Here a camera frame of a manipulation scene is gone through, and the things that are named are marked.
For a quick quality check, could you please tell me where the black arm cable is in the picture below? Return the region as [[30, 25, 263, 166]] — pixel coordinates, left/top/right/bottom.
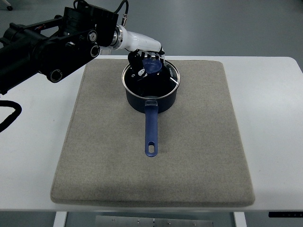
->
[[0, 100, 23, 133]]

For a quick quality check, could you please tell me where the glass pot lid blue knob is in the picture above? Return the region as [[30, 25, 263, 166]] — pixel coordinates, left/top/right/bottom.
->
[[122, 61, 180, 99]]

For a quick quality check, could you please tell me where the white left table leg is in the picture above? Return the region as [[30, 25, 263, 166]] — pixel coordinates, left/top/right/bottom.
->
[[53, 211, 68, 227]]

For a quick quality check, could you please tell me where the white right table leg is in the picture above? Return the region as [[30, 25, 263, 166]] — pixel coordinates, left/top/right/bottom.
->
[[233, 212, 247, 227]]

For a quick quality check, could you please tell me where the beige fabric mat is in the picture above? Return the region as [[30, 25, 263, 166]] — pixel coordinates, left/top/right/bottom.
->
[[50, 59, 255, 207]]

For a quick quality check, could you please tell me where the dark blue saucepan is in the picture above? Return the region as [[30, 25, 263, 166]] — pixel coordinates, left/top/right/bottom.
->
[[125, 70, 178, 157]]

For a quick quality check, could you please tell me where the white table leg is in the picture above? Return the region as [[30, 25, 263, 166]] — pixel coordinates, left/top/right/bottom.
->
[[53, 211, 68, 227], [233, 212, 247, 227]]

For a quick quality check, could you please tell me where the metal under-table bracket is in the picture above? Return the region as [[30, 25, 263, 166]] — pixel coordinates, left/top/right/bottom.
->
[[95, 216, 214, 227]]

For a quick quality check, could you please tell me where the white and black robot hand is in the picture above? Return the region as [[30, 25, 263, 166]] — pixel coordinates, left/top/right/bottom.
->
[[110, 25, 165, 78]]

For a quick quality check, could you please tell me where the black table control panel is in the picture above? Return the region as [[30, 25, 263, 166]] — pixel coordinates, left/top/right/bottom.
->
[[268, 211, 303, 218]]

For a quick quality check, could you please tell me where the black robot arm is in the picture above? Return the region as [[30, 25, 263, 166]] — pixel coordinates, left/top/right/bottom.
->
[[0, 0, 118, 95]]

